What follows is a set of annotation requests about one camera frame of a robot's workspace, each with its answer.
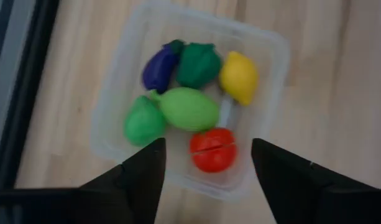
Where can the red toy tomato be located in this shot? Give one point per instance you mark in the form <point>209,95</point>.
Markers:
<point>213,151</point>

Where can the green toy pear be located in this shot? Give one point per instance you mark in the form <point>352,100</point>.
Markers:
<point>143,123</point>

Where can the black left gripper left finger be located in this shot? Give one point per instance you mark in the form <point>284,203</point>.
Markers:
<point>137,186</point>

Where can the black table edge rail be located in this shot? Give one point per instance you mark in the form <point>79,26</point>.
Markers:
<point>25,93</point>

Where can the light green toy lime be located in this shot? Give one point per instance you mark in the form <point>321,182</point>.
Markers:
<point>188,109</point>

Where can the yellow toy lemon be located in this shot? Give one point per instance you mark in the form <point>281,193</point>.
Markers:
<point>240,77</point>

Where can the dark green toy bell pepper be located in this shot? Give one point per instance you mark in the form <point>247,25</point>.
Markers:
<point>198,65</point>

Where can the purple toy eggplant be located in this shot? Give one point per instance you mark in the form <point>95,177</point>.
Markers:
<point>159,70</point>

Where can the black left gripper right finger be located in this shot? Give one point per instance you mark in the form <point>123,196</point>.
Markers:
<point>289,189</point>

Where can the clear plastic container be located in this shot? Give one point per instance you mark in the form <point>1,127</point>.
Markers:
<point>122,77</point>

